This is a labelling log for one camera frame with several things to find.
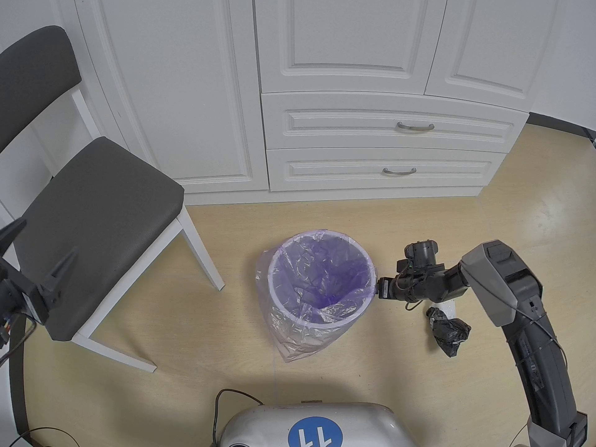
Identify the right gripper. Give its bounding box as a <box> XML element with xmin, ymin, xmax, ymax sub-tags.
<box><xmin>378</xmin><ymin>272</ymin><xmax>422</xmax><ymax>303</ymax></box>

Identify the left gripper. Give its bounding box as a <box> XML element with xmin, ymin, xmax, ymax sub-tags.
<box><xmin>0</xmin><ymin>218</ymin><xmax>78</xmax><ymax>326</ymax></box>

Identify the purple plastic bag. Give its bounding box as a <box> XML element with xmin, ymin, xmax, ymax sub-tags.
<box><xmin>255</xmin><ymin>231</ymin><xmax>377</xmax><ymax>364</ymax></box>

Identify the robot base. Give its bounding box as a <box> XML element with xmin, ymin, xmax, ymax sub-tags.
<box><xmin>219</xmin><ymin>401</ymin><xmax>417</xmax><ymax>447</ymax></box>

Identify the crumpled black plastic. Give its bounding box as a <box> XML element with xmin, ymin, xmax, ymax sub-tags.
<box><xmin>426</xmin><ymin>308</ymin><xmax>471</xmax><ymax>358</ymax></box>

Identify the white trash bin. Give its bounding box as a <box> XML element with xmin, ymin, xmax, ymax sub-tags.
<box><xmin>266</xmin><ymin>232</ymin><xmax>376</xmax><ymax>343</ymax></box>

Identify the white chair with grey seat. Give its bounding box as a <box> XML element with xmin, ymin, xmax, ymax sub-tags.
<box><xmin>0</xmin><ymin>25</ymin><xmax>225</xmax><ymax>373</ymax></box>

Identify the white wardrobe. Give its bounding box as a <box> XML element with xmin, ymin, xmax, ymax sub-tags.
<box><xmin>49</xmin><ymin>0</ymin><xmax>566</xmax><ymax>206</ymax></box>

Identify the black cable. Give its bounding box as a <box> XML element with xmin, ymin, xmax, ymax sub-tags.
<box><xmin>210</xmin><ymin>388</ymin><xmax>267</xmax><ymax>447</ymax></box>
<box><xmin>8</xmin><ymin>326</ymin><xmax>29</xmax><ymax>442</ymax></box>

